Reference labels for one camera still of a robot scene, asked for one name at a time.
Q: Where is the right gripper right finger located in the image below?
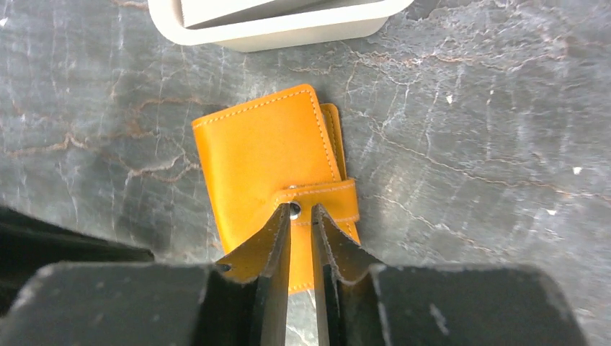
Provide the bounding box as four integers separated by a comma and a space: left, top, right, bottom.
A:
311, 204, 587, 345

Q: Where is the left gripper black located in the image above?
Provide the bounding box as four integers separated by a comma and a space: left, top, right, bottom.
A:
1, 205, 154, 316

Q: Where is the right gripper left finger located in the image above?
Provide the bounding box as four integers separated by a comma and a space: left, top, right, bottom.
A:
1, 204, 291, 345

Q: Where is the orange card holder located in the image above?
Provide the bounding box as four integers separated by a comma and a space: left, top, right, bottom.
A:
192, 84, 360, 294

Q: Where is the white rectangular tray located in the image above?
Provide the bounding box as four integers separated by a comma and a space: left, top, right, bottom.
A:
148, 1, 412, 53

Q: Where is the stack of credit cards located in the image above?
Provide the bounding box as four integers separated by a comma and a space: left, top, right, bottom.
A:
179, 0, 366, 29

